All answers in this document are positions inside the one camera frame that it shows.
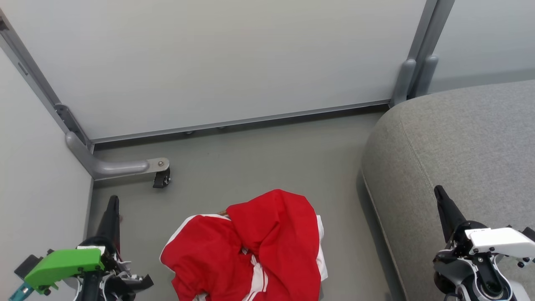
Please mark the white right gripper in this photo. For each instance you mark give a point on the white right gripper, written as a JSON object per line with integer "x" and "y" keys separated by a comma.
{"x": 497, "y": 242}

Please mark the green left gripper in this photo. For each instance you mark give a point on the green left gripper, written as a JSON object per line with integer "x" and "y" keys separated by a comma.
{"x": 62, "y": 263}

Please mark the red and white garment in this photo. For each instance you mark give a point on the red and white garment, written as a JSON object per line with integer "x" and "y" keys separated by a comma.
{"x": 271, "y": 234}

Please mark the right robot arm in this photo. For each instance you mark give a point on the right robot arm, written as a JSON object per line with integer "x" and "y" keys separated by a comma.
{"x": 451, "y": 267}

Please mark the grey fabric sofa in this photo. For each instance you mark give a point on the grey fabric sofa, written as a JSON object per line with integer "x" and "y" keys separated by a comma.
{"x": 459, "y": 146}

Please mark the grey partition foot with caster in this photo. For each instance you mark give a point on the grey partition foot with caster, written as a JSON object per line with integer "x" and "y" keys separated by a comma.
{"x": 117, "y": 167}

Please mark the black caster wheel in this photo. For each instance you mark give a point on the black caster wheel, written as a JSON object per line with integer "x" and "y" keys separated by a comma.
{"x": 161, "y": 179}

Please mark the grey partition foot bracket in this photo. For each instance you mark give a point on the grey partition foot bracket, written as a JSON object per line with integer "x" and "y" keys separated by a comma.
{"x": 404, "y": 83}
{"x": 427, "y": 75}

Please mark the grey corner post with hinge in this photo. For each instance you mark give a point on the grey corner post with hinge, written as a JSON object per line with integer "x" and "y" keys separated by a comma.
{"x": 33, "y": 79}

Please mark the grey aluminium partition rail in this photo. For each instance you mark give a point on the grey aluminium partition rail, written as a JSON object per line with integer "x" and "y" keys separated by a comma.
{"x": 250, "y": 120}

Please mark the grey double partition post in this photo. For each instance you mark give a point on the grey double partition post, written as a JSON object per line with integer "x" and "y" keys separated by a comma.
{"x": 434, "y": 21}

